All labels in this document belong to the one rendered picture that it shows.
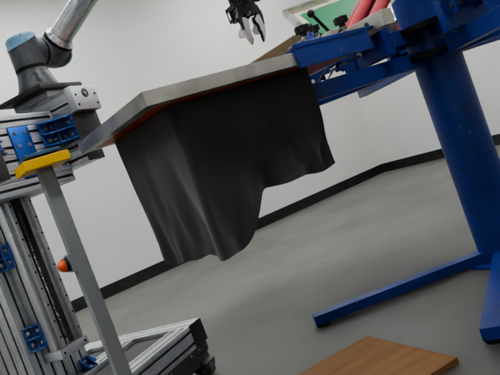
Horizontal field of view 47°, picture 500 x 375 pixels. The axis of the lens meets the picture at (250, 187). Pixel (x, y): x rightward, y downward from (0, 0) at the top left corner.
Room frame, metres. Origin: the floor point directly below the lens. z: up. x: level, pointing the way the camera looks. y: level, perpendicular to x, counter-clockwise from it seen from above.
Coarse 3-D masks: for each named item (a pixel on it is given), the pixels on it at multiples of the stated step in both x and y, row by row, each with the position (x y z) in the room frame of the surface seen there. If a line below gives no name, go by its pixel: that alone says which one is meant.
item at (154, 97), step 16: (256, 64) 1.57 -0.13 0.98; (272, 64) 1.60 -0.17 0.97; (288, 64) 1.62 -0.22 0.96; (192, 80) 1.46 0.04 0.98; (208, 80) 1.48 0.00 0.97; (224, 80) 1.51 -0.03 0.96; (240, 80) 1.54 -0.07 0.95; (144, 96) 1.39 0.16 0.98; (160, 96) 1.41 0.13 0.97; (176, 96) 1.43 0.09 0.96; (192, 96) 1.49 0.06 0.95; (128, 112) 1.48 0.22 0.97; (144, 112) 1.47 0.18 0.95; (112, 128) 1.60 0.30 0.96; (80, 144) 1.86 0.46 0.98; (96, 144) 1.77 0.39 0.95; (112, 144) 1.93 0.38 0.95
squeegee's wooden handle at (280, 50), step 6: (294, 36) 1.79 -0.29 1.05; (300, 36) 1.80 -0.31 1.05; (282, 42) 1.84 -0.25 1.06; (288, 42) 1.81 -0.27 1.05; (294, 42) 1.79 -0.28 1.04; (276, 48) 1.87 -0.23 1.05; (282, 48) 1.84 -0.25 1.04; (264, 54) 1.93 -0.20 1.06; (270, 54) 1.90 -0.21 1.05; (276, 54) 1.87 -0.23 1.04; (282, 54) 1.85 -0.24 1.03; (258, 60) 1.96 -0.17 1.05
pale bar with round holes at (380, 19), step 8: (384, 8) 1.79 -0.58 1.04; (368, 16) 1.82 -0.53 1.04; (376, 16) 1.79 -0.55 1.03; (384, 16) 1.78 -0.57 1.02; (392, 16) 1.80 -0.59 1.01; (360, 24) 1.85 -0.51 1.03; (368, 24) 1.86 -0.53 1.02; (376, 24) 1.80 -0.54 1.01; (384, 24) 1.78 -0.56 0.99; (368, 32) 1.84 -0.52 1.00; (376, 32) 1.87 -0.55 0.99
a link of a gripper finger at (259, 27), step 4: (256, 16) 1.97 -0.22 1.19; (252, 20) 1.99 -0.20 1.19; (256, 20) 1.96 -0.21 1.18; (260, 20) 1.97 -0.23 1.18; (256, 24) 1.97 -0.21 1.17; (260, 24) 1.97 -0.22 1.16; (256, 28) 2.00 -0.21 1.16; (260, 28) 1.97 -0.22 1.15; (264, 28) 1.97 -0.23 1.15; (256, 32) 2.01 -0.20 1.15; (260, 32) 1.97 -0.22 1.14; (264, 32) 1.97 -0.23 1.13; (260, 36) 1.98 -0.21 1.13; (264, 36) 1.97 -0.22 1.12; (264, 40) 1.98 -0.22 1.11
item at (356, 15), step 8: (360, 0) 2.42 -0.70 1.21; (368, 0) 2.31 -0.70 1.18; (376, 0) 2.19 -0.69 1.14; (384, 0) 2.18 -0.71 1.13; (360, 8) 2.29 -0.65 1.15; (368, 8) 2.30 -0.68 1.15; (376, 8) 2.16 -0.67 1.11; (352, 16) 2.44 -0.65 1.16; (360, 16) 2.27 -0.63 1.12; (352, 24) 2.26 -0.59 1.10
